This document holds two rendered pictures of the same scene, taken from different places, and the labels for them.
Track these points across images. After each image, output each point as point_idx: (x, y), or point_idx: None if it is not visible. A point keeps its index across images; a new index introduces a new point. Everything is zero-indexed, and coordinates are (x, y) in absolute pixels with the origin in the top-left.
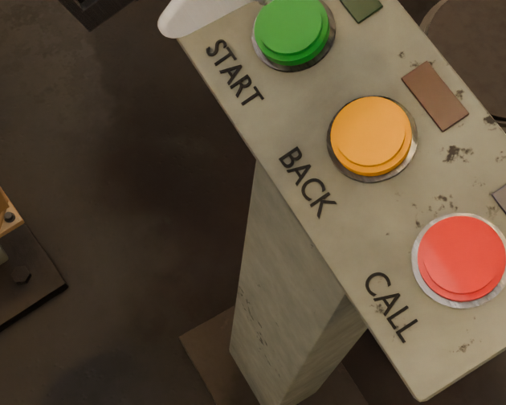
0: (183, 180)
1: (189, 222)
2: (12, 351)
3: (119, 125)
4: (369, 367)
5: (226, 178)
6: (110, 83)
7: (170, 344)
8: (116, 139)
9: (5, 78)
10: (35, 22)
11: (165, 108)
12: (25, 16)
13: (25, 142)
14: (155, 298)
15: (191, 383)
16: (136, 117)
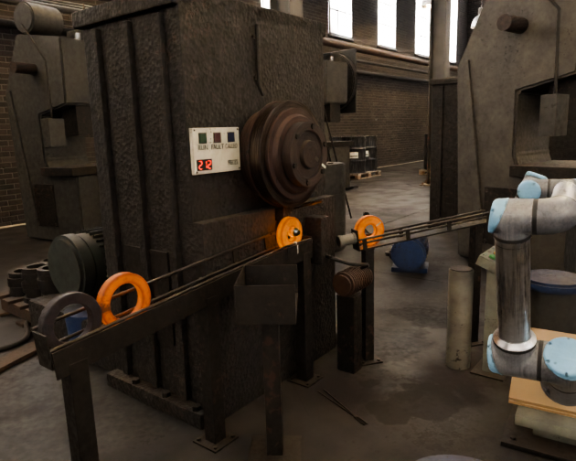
0: (466, 391)
1: (475, 388)
2: None
3: (465, 405)
4: (474, 360)
5: (457, 386)
6: (455, 411)
7: (506, 382)
8: (470, 404)
9: (479, 429)
10: (454, 431)
11: (451, 400)
12: (455, 434)
13: (492, 418)
14: (499, 387)
15: (509, 378)
16: (460, 403)
